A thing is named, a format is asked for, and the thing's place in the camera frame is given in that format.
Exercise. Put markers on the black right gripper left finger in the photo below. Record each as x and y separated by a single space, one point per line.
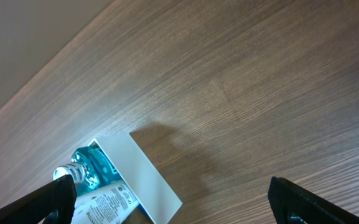
52 203

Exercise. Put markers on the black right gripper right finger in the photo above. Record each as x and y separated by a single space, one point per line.
291 203

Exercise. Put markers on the white conditioner tube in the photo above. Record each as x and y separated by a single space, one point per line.
111 204

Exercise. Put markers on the blue mouthwash bottle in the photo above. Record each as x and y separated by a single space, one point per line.
90 169

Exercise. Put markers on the white open cardboard box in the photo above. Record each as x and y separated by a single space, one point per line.
154 194

